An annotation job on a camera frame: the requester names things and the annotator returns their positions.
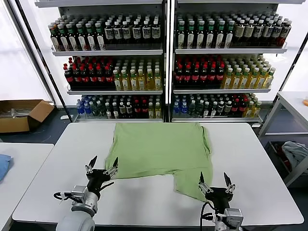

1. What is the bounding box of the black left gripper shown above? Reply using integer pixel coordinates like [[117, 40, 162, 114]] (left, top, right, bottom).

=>
[[84, 155, 119, 195]]

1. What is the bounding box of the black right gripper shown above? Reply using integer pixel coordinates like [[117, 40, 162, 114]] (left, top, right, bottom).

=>
[[198, 171, 236, 210]]

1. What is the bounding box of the green t-shirt with red print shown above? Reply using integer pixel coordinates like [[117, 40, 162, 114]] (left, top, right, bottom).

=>
[[103, 122, 214, 202]]

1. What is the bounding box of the black storage bin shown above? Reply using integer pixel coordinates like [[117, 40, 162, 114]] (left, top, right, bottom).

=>
[[267, 140, 308, 180]]

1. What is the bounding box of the red-cap cola bottle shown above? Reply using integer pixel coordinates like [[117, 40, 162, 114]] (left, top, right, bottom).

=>
[[183, 64, 192, 89], [141, 100, 149, 118], [133, 100, 141, 118], [88, 66, 98, 90], [191, 64, 200, 89], [175, 64, 184, 89], [72, 65, 81, 90], [105, 66, 114, 90], [63, 63, 74, 90], [216, 63, 225, 89], [239, 98, 247, 116], [97, 66, 106, 90], [207, 64, 217, 89], [199, 64, 208, 89], [80, 66, 90, 90], [231, 98, 240, 116]]

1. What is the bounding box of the red crumpled cloth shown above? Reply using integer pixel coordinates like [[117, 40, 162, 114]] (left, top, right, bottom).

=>
[[274, 143, 293, 169]]

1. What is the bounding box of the grey-white crumpled cloth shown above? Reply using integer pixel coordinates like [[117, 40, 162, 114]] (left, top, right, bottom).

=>
[[281, 141, 308, 173]]

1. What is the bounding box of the brown cardboard box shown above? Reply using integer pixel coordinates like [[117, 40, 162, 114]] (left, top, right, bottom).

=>
[[0, 99, 55, 134]]

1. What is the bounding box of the blue folded cloth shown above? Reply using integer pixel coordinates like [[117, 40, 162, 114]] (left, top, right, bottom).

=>
[[0, 154, 12, 183]]

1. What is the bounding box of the grey metal parts bundle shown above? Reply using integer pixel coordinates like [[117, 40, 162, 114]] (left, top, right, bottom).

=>
[[0, 108, 32, 119]]

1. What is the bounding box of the grey metal shelf rack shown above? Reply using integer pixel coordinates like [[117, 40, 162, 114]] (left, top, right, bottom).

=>
[[169, 0, 306, 125], [35, 0, 169, 123]]

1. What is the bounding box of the black metal pole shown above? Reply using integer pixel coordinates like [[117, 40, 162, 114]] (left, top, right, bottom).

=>
[[13, 0, 74, 122], [263, 32, 308, 123]]

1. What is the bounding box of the green-cap dark tea bottle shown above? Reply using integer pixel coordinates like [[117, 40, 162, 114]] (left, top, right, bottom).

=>
[[196, 21, 205, 49], [225, 21, 235, 48], [59, 23, 68, 51], [76, 23, 86, 51], [186, 21, 195, 49], [67, 23, 77, 51], [95, 22, 105, 51], [216, 21, 225, 49], [50, 23, 60, 51], [177, 21, 186, 49], [206, 21, 216, 49], [85, 23, 96, 51]]

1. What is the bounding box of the white-label dark drink bottle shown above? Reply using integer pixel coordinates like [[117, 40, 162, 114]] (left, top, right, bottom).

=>
[[113, 21, 122, 45], [132, 21, 141, 45], [281, 19, 292, 45], [254, 19, 264, 44], [141, 20, 152, 45], [151, 20, 161, 45], [272, 20, 282, 44], [104, 21, 114, 45], [121, 21, 131, 45]]

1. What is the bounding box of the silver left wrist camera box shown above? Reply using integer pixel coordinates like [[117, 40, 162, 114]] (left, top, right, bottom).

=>
[[71, 185, 89, 202]]

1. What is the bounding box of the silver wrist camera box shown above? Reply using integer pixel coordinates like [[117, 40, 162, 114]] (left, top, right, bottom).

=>
[[225, 208, 244, 224], [71, 185, 89, 202]]

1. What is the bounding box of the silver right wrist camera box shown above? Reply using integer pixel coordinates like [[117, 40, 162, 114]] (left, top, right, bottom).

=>
[[225, 208, 244, 224]]

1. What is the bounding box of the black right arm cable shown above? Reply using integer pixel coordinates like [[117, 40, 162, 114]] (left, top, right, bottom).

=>
[[200, 201, 218, 231]]

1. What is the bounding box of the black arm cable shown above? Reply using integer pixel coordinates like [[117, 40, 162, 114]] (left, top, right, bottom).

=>
[[200, 201, 218, 231], [53, 192, 73, 205]]

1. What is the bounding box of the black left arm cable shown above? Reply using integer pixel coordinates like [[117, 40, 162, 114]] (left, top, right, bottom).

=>
[[53, 192, 73, 205]]

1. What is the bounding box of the grey frame side table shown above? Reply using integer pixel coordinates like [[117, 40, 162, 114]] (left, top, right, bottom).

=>
[[258, 90, 308, 187]]

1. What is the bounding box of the grey window frame post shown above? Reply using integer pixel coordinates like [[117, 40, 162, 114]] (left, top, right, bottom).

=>
[[6, 0, 58, 106]]

